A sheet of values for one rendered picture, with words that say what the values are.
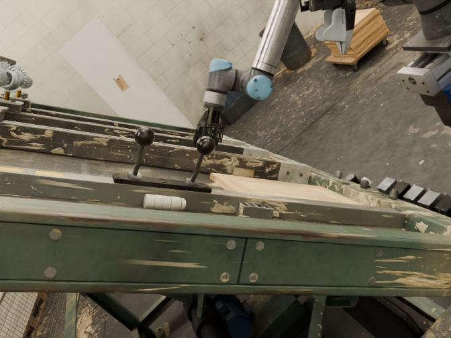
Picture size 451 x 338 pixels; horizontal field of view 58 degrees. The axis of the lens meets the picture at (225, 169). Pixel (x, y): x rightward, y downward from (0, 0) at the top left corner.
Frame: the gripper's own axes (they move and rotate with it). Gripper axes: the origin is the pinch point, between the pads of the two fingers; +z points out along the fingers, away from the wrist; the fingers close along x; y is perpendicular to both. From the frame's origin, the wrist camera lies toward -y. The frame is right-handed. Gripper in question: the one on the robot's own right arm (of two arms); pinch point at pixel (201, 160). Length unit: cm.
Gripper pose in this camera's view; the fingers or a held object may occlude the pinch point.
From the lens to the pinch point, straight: 144.3
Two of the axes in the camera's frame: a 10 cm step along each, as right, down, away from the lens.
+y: 3.2, 2.1, -9.2
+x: 9.3, 1.2, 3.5
